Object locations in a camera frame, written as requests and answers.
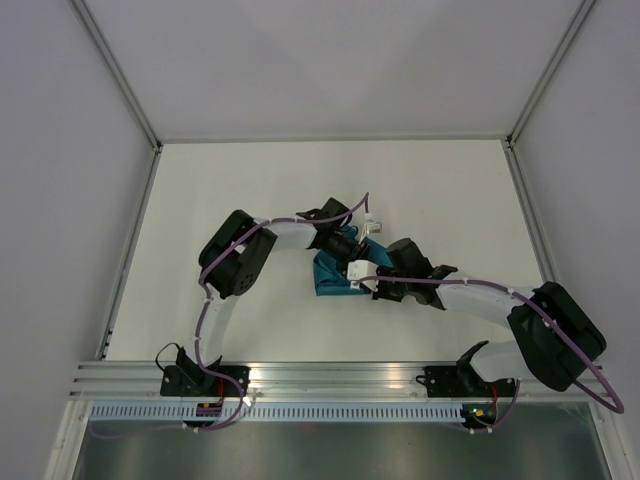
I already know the purple cable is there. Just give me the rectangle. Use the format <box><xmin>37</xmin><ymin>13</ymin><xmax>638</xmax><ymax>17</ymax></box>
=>
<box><xmin>89</xmin><ymin>192</ymin><xmax>374</xmax><ymax>441</ymax></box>
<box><xmin>359</xmin><ymin>274</ymin><xmax>626</xmax><ymax>436</ymax></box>

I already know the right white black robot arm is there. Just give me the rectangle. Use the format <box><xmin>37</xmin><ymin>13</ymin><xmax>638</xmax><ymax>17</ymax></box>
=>
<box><xmin>373</xmin><ymin>238</ymin><xmax>607</xmax><ymax>395</ymax></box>

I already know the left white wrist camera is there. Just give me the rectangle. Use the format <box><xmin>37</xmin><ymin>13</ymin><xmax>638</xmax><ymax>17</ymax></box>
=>
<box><xmin>360</xmin><ymin>212</ymin><xmax>382</xmax><ymax>239</ymax></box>

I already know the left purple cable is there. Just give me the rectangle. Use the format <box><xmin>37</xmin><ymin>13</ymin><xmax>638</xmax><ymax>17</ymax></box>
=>
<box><xmin>89</xmin><ymin>192</ymin><xmax>374</xmax><ymax>441</ymax></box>

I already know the teal cloth napkin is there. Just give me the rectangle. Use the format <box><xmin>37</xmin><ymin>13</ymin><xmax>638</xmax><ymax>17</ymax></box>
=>
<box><xmin>309</xmin><ymin>225</ymin><xmax>391</xmax><ymax>296</ymax></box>

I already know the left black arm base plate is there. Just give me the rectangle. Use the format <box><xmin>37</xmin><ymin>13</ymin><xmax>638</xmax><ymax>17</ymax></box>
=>
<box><xmin>160</xmin><ymin>365</ymin><xmax>250</xmax><ymax>398</ymax></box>

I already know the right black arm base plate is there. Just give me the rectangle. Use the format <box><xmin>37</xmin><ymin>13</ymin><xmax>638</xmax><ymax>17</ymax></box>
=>
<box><xmin>415</xmin><ymin>365</ymin><xmax>515</xmax><ymax>399</ymax></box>

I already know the aluminium frame post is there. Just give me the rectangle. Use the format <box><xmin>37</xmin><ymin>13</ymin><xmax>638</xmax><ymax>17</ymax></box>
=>
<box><xmin>67</xmin><ymin>0</ymin><xmax>162</xmax><ymax>151</ymax></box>
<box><xmin>505</xmin><ymin>0</ymin><xmax>599</xmax><ymax>149</ymax></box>

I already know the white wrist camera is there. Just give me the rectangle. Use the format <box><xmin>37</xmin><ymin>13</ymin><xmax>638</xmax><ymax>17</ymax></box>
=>
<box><xmin>360</xmin><ymin>212</ymin><xmax>382</xmax><ymax>239</ymax></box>
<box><xmin>345</xmin><ymin>260</ymin><xmax>379</xmax><ymax>292</ymax></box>

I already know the aluminium front rail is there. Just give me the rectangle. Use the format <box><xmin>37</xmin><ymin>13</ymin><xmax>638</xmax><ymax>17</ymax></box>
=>
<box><xmin>68</xmin><ymin>360</ymin><xmax>615</xmax><ymax>402</ymax></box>

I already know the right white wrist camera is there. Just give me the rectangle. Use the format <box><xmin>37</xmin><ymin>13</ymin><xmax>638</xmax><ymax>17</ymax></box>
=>
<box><xmin>345</xmin><ymin>260</ymin><xmax>379</xmax><ymax>292</ymax></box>

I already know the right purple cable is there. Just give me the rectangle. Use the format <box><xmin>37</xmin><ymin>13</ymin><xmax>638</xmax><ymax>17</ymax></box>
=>
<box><xmin>359</xmin><ymin>274</ymin><xmax>626</xmax><ymax>436</ymax></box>

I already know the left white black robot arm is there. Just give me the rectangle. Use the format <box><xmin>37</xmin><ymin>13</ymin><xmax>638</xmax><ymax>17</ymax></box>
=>
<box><xmin>166</xmin><ymin>195</ymin><xmax>370</xmax><ymax>396</ymax></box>

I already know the right aluminium frame post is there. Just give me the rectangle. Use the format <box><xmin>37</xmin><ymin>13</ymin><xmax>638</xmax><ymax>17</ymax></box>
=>
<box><xmin>505</xmin><ymin>0</ymin><xmax>599</xmax><ymax>149</ymax></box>

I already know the left aluminium frame post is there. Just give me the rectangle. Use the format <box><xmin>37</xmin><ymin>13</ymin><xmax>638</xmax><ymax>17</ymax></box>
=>
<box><xmin>67</xmin><ymin>0</ymin><xmax>162</xmax><ymax>151</ymax></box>

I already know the white slotted cable duct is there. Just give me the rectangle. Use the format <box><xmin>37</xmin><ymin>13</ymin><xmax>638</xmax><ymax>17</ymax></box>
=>
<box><xmin>91</xmin><ymin>402</ymin><xmax>463</xmax><ymax>423</ymax></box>

